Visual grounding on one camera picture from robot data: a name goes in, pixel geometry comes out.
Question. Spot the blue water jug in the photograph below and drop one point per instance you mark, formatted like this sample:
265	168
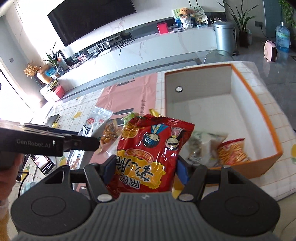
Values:
282	37

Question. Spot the white router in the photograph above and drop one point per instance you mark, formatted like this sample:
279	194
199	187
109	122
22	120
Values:
104	51

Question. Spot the clear packet of orange snacks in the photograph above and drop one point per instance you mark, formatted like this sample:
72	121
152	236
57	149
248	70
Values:
76	162

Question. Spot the orange storage box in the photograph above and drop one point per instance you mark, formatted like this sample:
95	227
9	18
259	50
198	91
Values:
208	92

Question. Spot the round paper fan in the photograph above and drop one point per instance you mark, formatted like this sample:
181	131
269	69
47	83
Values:
197	11

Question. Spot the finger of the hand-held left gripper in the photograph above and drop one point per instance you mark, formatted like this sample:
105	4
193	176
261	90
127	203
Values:
85	142

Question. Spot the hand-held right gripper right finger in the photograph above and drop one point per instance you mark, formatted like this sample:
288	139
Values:
183	171

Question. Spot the yellow snack packet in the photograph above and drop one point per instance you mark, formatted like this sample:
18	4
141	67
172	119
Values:
155	112

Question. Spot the small yellow packet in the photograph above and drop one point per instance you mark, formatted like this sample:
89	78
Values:
55	124

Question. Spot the silver kitchen scale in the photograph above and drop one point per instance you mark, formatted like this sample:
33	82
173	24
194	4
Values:
178	29

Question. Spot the orange round vase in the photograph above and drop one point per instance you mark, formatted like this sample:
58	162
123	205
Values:
44	76

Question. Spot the white marble cabinet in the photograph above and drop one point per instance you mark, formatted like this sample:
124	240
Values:
150	48

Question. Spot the red snack bag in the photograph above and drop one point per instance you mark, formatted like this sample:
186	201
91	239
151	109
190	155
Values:
148	162

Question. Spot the person's left hand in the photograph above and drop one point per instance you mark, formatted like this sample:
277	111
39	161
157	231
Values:
9	183

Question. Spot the black electronic device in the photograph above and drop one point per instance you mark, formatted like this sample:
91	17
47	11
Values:
46	165

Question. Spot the dried yellow flowers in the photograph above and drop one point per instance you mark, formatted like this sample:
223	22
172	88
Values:
31	69

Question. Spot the leafy green plant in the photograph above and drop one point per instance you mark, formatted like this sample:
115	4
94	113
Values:
289	11

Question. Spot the clear packet of brown snacks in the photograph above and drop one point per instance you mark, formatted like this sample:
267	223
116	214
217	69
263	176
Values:
109	134

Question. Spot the orange striped snack packet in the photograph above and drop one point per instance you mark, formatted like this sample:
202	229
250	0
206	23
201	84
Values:
231	153

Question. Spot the white green snack packet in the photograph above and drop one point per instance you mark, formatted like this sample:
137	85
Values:
203	143

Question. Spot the red box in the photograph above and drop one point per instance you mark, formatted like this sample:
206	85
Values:
59	91
163	28

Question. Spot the brown teddy bear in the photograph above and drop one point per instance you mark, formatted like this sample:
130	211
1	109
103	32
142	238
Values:
185	11

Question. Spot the white translucent snack packet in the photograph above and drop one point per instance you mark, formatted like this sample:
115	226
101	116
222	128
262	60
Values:
96	120

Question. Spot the black television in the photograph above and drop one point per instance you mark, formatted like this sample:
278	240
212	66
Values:
92	18

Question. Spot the pink space heater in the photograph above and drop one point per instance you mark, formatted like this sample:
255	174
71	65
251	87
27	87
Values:
270	51

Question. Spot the green plant in glass vase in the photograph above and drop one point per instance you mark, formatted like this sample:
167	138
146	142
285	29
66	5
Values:
54	58

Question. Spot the silver trash can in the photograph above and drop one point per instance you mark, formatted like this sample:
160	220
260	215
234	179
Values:
224	39

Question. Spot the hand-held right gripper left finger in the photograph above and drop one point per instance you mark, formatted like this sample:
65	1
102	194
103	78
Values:
110	169

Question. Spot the wall socket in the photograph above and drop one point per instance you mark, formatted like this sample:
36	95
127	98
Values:
258	23

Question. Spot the pink mat with bottle prints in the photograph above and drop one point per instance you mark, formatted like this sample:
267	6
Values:
129	97

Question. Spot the white checkered lemon tablecloth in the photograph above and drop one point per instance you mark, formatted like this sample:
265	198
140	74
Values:
76	109

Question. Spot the potted plant in black pot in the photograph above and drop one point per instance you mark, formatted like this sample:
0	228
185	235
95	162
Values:
244	39

